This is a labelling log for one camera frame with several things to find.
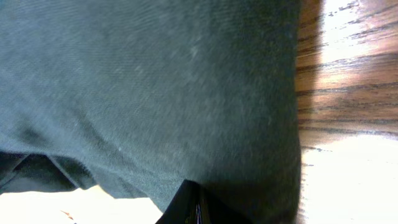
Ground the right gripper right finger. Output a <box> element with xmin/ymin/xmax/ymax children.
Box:
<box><xmin>198</xmin><ymin>187</ymin><xmax>252</xmax><ymax>224</ymax></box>

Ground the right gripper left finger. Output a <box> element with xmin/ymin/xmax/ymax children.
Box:
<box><xmin>156</xmin><ymin>180</ymin><xmax>199</xmax><ymax>224</ymax></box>

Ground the dark green t-shirt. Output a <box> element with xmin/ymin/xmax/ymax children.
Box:
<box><xmin>1</xmin><ymin>0</ymin><xmax>301</xmax><ymax>223</ymax></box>

